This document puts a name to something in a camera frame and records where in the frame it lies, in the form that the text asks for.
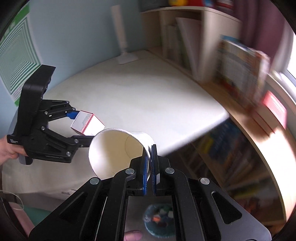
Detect red and white small box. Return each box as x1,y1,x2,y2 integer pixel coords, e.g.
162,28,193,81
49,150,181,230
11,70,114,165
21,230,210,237
71,111,105,136

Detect white paper cup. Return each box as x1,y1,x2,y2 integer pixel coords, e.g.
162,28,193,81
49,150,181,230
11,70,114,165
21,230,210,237
88,128,155,179

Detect left hand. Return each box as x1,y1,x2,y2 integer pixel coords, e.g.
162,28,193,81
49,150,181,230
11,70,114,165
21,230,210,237
0,136,27,165

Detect right hand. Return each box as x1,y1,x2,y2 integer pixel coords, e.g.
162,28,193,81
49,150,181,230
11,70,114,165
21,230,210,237
124,230,142,241

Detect white desk lamp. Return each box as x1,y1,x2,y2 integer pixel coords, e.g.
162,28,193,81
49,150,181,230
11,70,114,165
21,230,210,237
111,4,138,65

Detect wooden bookshelf with books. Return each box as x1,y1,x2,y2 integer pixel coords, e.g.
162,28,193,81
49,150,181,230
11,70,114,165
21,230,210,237
141,6,242,83

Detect stacked books on sill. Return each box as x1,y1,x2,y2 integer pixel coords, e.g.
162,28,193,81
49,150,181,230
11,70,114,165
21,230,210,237
217,36,287,135

